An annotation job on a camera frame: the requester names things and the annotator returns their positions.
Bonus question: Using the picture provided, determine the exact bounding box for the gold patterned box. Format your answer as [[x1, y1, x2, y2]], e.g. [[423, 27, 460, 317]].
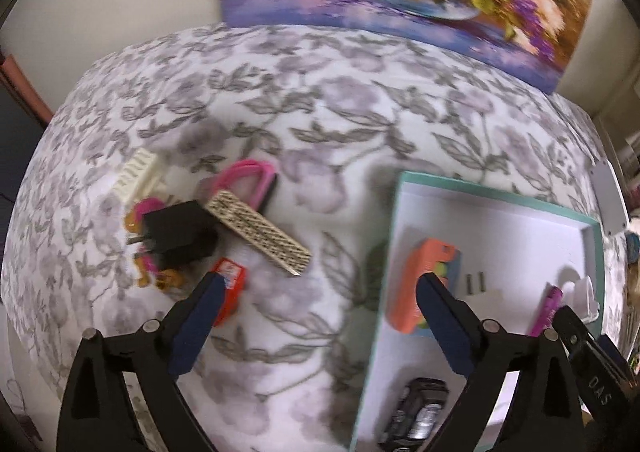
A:
[[205, 189, 312, 277]]

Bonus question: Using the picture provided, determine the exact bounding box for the teal cardboard tray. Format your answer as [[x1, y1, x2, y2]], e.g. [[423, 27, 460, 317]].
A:
[[350, 171, 606, 452]]

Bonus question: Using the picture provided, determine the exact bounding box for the pink brown toy figure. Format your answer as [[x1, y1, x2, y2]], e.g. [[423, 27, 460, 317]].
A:
[[125, 197, 188, 290]]

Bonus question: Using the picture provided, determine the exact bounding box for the grey floral tablecloth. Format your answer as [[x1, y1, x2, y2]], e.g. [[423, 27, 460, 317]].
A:
[[0, 24, 631, 452]]

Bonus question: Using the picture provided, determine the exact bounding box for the magenta tube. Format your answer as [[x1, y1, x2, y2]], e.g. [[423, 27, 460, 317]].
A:
[[529, 284, 565, 337]]

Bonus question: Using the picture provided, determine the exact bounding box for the pink wristband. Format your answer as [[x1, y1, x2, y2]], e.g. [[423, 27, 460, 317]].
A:
[[207, 159, 278, 213]]

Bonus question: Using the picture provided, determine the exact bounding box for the brown wooden furniture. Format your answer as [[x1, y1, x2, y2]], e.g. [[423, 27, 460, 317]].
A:
[[0, 54, 55, 203]]

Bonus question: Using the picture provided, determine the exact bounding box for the orange block toy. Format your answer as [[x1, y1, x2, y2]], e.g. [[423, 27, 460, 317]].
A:
[[385, 238, 463, 337]]

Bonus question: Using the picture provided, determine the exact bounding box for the black charger plug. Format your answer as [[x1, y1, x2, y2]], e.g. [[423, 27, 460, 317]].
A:
[[125, 200, 219, 273]]

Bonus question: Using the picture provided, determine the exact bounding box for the red glue bottle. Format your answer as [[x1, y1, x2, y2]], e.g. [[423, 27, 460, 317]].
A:
[[210, 257, 248, 329]]

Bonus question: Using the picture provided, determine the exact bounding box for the white curved plastic piece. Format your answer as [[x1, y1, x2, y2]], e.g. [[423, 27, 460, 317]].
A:
[[556, 266, 601, 321]]

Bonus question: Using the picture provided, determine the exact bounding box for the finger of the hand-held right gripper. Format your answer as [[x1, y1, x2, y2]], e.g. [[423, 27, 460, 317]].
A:
[[596, 332, 634, 381], [552, 303, 597, 359]]

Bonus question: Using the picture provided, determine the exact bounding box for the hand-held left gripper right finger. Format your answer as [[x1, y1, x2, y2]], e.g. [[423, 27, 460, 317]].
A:
[[416, 272, 588, 452]]

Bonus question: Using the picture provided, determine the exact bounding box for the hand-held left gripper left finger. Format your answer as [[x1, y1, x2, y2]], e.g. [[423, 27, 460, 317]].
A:
[[56, 272, 227, 452]]

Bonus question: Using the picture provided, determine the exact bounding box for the cream slotted soap dish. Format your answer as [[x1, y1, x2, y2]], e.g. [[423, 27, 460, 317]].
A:
[[112, 148, 160, 197]]

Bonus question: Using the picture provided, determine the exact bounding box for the black toy car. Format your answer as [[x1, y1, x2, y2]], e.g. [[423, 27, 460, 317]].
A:
[[377, 377, 449, 452]]

